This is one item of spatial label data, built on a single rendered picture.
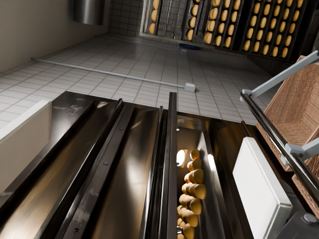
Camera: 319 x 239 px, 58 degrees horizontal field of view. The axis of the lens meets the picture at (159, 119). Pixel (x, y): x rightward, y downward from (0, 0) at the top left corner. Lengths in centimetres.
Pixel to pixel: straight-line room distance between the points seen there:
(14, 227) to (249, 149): 83
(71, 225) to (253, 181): 79
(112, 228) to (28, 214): 25
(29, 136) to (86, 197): 85
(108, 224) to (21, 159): 79
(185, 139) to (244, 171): 172
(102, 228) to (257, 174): 81
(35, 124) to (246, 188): 13
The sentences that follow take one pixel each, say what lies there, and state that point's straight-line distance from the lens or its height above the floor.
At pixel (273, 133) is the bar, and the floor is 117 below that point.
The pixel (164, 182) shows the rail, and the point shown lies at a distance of 89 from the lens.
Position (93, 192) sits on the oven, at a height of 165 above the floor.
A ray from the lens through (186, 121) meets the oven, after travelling 185.
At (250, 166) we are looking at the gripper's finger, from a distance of 18.
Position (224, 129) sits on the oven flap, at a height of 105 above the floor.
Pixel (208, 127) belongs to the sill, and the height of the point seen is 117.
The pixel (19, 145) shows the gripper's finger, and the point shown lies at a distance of 17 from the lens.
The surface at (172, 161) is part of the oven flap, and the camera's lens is 99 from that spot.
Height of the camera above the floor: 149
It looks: 1 degrees down
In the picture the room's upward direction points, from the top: 80 degrees counter-clockwise
